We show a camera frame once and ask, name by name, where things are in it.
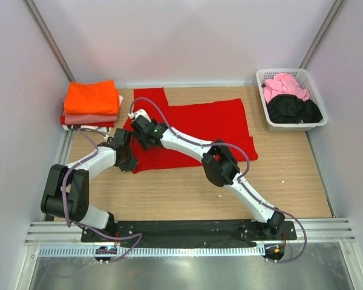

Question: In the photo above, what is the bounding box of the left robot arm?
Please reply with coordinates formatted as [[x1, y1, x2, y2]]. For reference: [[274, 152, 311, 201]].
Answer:
[[41, 129, 138, 242]]

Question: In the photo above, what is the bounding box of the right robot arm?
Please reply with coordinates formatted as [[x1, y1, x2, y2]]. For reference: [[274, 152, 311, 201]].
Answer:
[[129, 112, 285, 239]]

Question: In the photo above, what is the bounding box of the folded red white t shirt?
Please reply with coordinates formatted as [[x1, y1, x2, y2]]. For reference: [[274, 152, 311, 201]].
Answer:
[[60, 111, 119, 131]]

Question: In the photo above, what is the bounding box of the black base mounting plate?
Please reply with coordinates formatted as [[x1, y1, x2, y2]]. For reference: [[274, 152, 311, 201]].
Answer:
[[80, 217, 298, 244]]

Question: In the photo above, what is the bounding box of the white plastic laundry basket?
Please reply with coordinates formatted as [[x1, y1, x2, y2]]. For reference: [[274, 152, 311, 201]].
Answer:
[[255, 68, 328, 132]]

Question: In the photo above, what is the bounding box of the black t shirt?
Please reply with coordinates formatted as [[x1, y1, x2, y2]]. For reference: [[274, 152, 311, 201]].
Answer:
[[267, 94, 323, 124]]

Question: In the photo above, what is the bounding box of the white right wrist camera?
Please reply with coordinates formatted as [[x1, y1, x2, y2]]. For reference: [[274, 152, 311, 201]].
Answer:
[[128, 109, 151, 121]]

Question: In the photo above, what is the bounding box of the slotted white cable duct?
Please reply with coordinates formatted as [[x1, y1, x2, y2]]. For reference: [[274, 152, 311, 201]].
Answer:
[[38, 245, 265, 258]]

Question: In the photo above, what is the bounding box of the aluminium rail frame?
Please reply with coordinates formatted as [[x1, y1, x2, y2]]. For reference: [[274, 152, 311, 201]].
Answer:
[[24, 129, 356, 246]]

